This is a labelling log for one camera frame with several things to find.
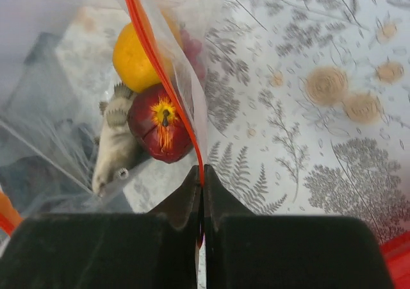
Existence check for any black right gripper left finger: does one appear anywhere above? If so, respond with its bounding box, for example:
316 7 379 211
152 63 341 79
1 167 201 288

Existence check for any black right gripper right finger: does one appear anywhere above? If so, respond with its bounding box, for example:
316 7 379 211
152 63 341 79
203 165 393 288

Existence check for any grey plastic fish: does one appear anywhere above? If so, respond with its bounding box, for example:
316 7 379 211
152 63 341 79
91 82 143 196

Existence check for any dark purple passion fruit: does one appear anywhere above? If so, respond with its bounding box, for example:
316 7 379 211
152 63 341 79
127 84 193 163

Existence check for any clear zip top bag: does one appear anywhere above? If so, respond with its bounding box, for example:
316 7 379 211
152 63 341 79
1 0 223 240

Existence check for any red grape bunch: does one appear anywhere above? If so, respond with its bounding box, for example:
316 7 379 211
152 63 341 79
180 29 207 81

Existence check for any red plastic tray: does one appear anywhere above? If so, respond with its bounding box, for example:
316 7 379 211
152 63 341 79
381 231 410 289

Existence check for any floral patterned table mat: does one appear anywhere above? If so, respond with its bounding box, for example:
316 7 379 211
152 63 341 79
57 0 410 245

